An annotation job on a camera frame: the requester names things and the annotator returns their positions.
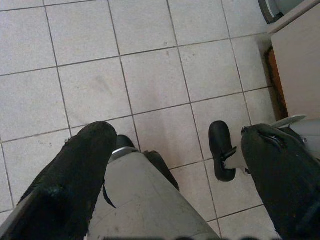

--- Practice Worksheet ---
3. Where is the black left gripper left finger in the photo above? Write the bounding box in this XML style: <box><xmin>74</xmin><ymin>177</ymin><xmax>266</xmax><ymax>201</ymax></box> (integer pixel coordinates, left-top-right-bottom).
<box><xmin>0</xmin><ymin>121</ymin><xmax>118</xmax><ymax>240</ymax></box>

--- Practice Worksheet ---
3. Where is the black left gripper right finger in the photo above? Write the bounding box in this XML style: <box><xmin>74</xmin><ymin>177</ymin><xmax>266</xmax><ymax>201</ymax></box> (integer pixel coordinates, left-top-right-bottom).
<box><xmin>240</xmin><ymin>123</ymin><xmax>320</xmax><ymax>240</ymax></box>

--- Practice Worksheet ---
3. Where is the black right robot foot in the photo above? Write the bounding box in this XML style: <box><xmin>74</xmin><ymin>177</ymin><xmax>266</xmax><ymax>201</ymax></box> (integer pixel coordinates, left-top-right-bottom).
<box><xmin>208</xmin><ymin>120</ymin><xmax>238</xmax><ymax>183</ymax></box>

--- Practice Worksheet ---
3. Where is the silver left robot leg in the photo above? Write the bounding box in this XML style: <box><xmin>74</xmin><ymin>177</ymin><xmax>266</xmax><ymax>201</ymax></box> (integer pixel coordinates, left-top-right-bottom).
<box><xmin>86</xmin><ymin>146</ymin><xmax>221</xmax><ymax>240</ymax></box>

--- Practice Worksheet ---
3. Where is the beige cabinet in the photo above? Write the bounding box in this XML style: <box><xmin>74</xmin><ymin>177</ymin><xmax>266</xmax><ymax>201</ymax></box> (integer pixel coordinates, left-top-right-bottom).
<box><xmin>264</xmin><ymin>2</ymin><xmax>320</xmax><ymax>121</ymax></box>

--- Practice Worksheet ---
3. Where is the grey plastic bin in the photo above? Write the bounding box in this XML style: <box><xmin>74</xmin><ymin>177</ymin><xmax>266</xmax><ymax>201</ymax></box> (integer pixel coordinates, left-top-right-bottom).
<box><xmin>257</xmin><ymin>0</ymin><xmax>311</xmax><ymax>25</ymax></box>

